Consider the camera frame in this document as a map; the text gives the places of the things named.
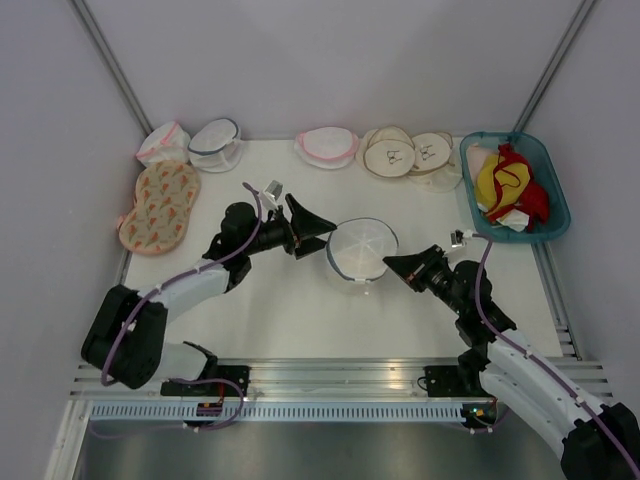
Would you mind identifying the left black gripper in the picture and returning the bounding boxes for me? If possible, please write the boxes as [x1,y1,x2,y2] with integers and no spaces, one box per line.
[244,195,337,260]

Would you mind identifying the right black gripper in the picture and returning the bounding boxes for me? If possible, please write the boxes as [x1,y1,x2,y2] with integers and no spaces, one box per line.
[383,244,466,316]

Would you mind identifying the blue-trimmed white mesh laundry bag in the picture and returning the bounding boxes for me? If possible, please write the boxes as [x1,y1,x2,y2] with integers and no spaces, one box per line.
[325,217,399,295]

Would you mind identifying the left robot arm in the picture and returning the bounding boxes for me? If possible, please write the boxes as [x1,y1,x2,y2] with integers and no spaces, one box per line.
[81,194,337,396]

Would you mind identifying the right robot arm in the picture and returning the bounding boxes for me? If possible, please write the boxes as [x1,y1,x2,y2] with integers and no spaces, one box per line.
[383,245,639,479]

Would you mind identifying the pink-trimmed round mesh bag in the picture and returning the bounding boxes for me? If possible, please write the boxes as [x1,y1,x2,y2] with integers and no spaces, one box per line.
[293,127,359,170]

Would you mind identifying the beige bra-print laundry bag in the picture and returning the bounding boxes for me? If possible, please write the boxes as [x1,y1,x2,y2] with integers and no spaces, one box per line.
[355,126,415,178]

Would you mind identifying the blue-trimmed cylindrical mesh bag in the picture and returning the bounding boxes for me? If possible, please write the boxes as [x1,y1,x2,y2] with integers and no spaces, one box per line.
[187,118,243,173]

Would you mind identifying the pale pink bra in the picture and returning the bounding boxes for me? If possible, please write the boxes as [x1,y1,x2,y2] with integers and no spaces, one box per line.
[466,143,498,179]

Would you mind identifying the yellow bra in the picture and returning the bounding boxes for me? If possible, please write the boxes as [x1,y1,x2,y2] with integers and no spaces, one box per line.
[474,154,532,214]

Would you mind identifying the red bra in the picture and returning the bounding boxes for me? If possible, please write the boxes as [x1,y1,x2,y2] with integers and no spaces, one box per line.
[497,144,550,233]

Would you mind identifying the floral beige laundry bag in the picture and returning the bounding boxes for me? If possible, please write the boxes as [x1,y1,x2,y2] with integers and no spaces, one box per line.
[117,160,201,256]

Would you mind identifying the pink-trimmed crumpled mesh bag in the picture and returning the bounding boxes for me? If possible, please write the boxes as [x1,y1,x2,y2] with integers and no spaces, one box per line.
[135,121,191,167]

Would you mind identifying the white garment in basket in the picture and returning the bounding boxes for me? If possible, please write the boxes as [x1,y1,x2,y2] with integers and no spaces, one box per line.
[477,202,530,232]

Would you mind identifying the teal plastic basket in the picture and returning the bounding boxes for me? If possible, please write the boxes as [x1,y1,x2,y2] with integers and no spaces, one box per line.
[459,132,571,244]

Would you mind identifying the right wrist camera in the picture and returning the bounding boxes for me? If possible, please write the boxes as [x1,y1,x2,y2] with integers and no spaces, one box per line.
[450,230,474,250]

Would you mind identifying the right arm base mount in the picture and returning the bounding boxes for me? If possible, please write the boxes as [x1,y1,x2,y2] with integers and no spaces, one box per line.
[422,350,492,399]

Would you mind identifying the right side aluminium rail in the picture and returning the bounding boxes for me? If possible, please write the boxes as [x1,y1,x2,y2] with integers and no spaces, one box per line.
[531,243,583,361]

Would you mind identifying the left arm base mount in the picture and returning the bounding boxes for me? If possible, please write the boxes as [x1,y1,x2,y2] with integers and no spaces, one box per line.
[156,342,250,399]

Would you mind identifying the left side aluminium rail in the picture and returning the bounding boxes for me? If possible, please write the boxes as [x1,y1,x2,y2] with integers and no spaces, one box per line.
[97,247,132,359]

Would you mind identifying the white slotted cable duct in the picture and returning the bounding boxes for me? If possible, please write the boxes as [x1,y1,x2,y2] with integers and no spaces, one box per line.
[90,401,464,423]

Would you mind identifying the left aluminium frame post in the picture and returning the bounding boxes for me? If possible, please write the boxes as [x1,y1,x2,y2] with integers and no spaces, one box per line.
[68,0,153,135]

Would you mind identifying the aluminium frame post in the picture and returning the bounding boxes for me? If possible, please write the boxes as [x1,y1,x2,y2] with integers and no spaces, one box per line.
[68,0,153,135]
[512,0,600,132]

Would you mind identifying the right aluminium frame post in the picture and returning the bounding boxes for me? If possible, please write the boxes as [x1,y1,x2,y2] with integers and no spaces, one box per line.
[512,0,600,132]

